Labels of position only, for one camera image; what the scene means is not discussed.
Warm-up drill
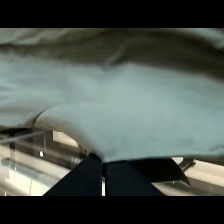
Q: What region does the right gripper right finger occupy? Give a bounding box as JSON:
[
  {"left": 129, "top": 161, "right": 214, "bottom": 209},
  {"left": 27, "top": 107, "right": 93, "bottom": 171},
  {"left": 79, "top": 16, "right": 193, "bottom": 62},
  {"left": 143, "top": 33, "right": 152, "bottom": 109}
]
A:
[{"left": 104, "top": 159, "right": 165, "bottom": 197}]

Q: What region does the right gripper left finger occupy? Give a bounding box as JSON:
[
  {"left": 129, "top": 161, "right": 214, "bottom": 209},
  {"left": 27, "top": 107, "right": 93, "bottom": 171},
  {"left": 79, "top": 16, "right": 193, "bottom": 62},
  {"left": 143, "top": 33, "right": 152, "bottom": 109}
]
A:
[{"left": 43, "top": 152, "right": 103, "bottom": 197}]

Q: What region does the pale grey shirt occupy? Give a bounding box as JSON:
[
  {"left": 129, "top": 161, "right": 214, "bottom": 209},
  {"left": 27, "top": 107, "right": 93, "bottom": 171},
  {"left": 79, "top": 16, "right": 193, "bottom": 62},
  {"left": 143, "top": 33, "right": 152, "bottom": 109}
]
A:
[{"left": 0, "top": 28, "right": 224, "bottom": 167}]

